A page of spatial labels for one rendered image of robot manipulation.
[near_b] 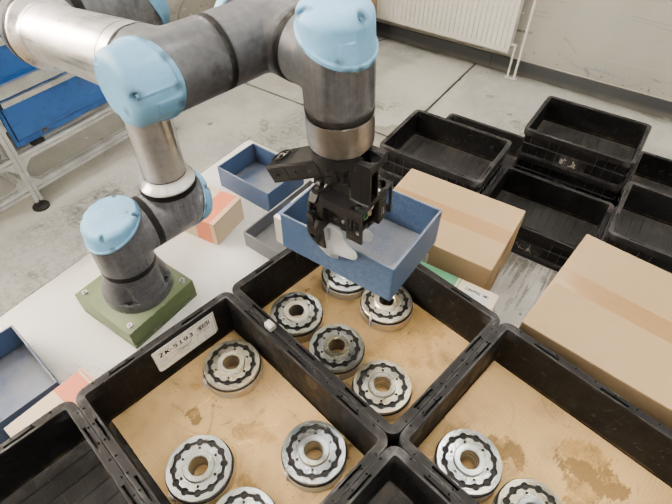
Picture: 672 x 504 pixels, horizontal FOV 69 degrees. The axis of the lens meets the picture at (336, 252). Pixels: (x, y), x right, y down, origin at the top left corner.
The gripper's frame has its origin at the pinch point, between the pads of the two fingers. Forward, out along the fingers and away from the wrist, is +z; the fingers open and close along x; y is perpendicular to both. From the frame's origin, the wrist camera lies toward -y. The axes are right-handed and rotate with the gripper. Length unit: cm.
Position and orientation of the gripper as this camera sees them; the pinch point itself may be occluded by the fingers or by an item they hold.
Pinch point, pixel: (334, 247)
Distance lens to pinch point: 71.7
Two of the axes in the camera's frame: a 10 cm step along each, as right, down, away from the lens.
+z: 0.4, 6.3, 7.7
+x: 5.8, -6.4, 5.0
